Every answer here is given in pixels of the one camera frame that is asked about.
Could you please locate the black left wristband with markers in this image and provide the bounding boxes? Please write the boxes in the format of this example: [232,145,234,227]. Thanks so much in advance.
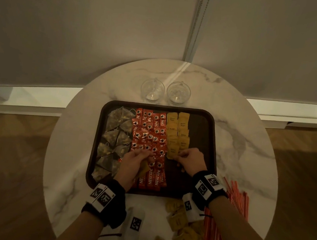
[80,176,130,230]

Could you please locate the round white marble table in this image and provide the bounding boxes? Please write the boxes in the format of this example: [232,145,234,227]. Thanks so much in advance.
[0,70,317,148]

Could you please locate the person's right forearm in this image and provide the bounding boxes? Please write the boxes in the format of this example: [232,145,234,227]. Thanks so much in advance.
[205,194,297,240]

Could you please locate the pile of yellow sachets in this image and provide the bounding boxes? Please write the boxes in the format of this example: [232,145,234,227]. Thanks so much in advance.
[153,196,210,240]

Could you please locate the black right wristband with markers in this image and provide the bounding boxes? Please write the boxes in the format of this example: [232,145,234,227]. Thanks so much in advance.
[188,169,231,214]

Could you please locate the black wristband with markers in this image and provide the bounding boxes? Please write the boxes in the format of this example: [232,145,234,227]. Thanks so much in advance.
[188,169,231,214]
[80,176,130,230]

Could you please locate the pile of orange stick packets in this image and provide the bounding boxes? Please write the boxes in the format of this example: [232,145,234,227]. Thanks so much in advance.
[201,175,253,240]

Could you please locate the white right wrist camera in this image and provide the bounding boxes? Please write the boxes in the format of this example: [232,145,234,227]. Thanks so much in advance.
[179,191,207,225]

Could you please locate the person's right hand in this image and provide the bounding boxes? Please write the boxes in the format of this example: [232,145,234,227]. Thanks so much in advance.
[175,146,210,179]

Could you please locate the perforated metal wall rail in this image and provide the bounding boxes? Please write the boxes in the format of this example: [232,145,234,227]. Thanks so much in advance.
[183,0,213,64]

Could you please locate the clear glass cup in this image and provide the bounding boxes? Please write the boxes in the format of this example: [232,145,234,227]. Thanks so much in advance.
[139,77,166,104]
[165,80,192,107]

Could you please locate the single yellow sugar packet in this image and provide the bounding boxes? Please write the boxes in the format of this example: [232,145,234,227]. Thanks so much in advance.
[166,146,181,160]
[137,160,152,180]

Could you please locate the neat cluster of tea bags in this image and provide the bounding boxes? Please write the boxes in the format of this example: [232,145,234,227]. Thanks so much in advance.
[91,104,137,186]

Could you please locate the dark brown tray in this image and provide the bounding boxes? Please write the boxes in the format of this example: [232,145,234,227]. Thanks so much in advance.
[84,98,223,203]

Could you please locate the red Nescafe sachets group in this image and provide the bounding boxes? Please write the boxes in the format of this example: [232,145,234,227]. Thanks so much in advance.
[124,107,175,192]

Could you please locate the person's left hand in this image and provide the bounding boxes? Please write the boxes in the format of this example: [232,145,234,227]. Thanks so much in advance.
[112,147,157,195]

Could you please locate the neat columns of sugar packets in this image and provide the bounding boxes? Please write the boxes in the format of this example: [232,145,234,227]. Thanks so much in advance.
[163,111,193,156]

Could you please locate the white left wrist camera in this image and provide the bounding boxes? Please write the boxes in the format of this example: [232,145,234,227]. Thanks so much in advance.
[119,205,146,240]

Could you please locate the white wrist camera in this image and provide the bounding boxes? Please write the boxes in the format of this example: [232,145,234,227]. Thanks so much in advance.
[179,191,207,225]
[119,205,146,240]

